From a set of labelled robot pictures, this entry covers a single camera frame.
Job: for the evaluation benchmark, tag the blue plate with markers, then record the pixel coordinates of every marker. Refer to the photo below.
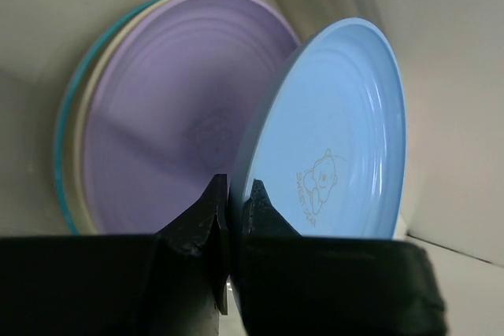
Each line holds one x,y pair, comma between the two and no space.
329,138

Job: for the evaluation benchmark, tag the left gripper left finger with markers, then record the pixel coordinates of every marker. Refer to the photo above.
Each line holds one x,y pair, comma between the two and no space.
172,282

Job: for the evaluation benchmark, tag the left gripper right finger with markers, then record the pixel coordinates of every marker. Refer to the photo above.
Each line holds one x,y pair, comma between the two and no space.
288,284

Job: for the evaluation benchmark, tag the cream plate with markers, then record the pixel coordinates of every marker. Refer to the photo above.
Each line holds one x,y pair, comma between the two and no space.
100,56

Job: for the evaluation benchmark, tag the white watermelon pattern plate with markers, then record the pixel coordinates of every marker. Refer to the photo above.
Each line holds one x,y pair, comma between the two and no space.
63,135

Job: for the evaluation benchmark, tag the purple plate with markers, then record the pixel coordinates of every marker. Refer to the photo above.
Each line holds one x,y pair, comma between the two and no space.
170,108

